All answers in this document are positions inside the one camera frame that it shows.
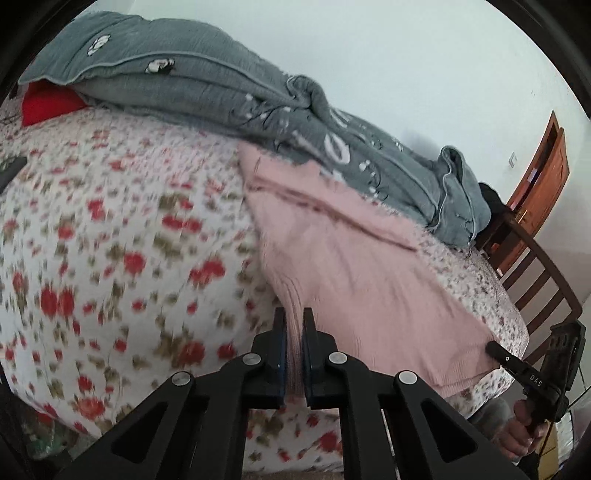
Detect red pillow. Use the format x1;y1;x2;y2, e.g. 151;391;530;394
21;80;88;126

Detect black flat device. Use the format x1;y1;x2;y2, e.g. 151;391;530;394
0;157;28;195

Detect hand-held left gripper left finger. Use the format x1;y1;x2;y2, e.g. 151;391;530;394
55;308;288;480

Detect bed with floral sheet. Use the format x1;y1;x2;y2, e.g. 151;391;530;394
0;106;529;474

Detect person's right hand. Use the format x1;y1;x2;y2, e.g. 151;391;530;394
501;399;559;460

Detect pink knitted sweater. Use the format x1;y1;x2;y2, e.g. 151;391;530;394
238;143;502;400

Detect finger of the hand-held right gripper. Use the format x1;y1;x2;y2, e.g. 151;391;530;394
487;340;561;404

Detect brown wooden door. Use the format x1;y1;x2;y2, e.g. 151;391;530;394
505;111;570;278

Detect grey floral quilt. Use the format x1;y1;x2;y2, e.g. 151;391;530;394
18;11;492;247

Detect brown wooden bed end frame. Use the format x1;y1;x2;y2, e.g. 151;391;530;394
475;210;583;365

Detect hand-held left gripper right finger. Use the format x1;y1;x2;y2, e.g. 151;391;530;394
301;308;529;480

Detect black cloth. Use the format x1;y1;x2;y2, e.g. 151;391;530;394
478;182;513;227

